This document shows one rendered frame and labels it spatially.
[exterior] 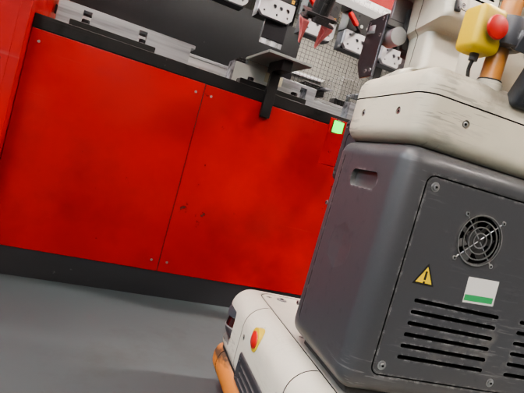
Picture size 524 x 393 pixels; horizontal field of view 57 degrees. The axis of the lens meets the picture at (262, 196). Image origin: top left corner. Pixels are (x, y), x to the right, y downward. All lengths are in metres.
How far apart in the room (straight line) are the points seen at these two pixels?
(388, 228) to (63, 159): 1.29
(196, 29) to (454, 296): 1.99
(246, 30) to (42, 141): 1.26
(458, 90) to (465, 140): 0.08
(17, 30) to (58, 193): 0.54
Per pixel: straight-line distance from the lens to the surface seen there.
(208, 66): 2.26
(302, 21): 1.52
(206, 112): 1.85
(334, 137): 1.81
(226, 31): 2.58
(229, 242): 1.94
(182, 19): 2.53
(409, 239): 0.77
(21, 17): 1.72
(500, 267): 0.88
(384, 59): 2.31
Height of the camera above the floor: 0.60
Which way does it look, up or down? 4 degrees down
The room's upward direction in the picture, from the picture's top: 15 degrees clockwise
